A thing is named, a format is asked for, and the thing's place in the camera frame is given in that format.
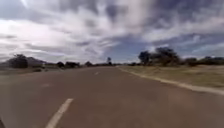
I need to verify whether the lone slim tree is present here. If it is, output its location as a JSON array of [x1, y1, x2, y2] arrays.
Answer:
[[106, 56, 113, 66]]

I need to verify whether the large dark bush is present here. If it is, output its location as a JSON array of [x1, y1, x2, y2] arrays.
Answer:
[[7, 53, 30, 70]]

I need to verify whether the clump of trees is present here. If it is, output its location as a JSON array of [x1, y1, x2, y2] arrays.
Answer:
[[137, 46, 183, 67]]

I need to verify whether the white dashed centre line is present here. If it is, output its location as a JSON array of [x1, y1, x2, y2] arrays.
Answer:
[[44, 70, 101, 128]]

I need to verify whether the row of low bushes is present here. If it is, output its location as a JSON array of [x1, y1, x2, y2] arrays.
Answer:
[[181, 55, 224, 67], [55, 60, 94, 69]]

